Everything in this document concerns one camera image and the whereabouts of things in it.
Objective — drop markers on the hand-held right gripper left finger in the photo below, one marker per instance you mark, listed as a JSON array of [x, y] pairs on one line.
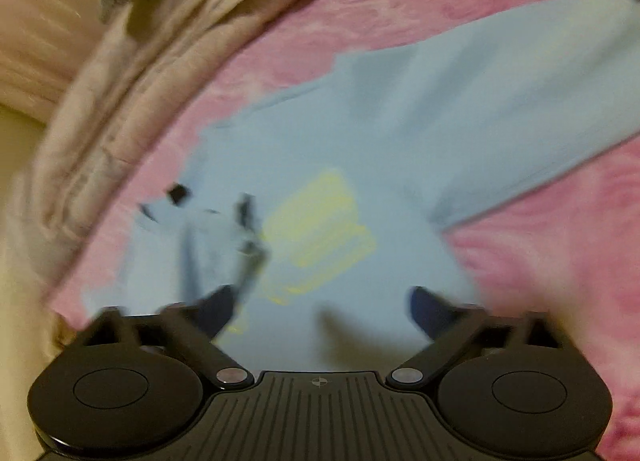
[[218, 312]]

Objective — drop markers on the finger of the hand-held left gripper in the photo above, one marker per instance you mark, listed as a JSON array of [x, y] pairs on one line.
[[248, 221], [179, 193]]

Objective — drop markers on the pink patterned blanket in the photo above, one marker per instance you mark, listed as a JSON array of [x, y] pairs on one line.
[[550, 251]]

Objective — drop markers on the light blue shirt yellow print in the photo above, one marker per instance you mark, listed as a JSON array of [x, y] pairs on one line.
[[380, 151]]

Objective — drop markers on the beige crumpled quilt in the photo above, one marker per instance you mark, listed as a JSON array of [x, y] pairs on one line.
[[150, 66]]

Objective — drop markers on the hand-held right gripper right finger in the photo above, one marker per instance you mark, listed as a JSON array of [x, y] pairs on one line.
[[426, 312]]

